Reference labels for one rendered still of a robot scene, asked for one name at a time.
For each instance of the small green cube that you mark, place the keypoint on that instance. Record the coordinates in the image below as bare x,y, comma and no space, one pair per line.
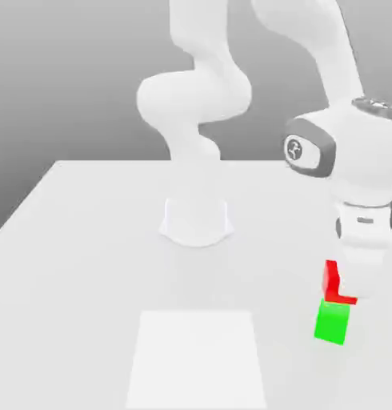
331,323

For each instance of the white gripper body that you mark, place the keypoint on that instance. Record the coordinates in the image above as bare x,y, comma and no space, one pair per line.
362,269

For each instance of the small red cube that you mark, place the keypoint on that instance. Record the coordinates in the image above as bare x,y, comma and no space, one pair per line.
329,282

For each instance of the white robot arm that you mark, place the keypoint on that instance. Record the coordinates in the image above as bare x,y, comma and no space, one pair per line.
196,96

